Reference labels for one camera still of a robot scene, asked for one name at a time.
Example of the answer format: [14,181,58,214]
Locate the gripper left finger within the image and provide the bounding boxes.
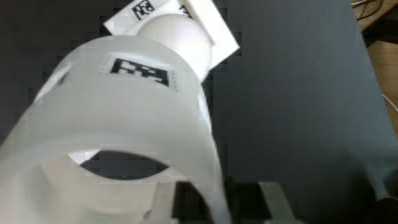
[143,181,195,224]

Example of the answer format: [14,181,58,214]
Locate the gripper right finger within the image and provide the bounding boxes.
[227,178,296,224]

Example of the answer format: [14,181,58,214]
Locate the white lamp shade cone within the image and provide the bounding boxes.
[0,36,230,224]

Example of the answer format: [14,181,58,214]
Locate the white lamp base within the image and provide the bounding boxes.
[102,0,239,66]

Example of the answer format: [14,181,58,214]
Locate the white lamp bulb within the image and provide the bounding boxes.
[138,14,211,81]

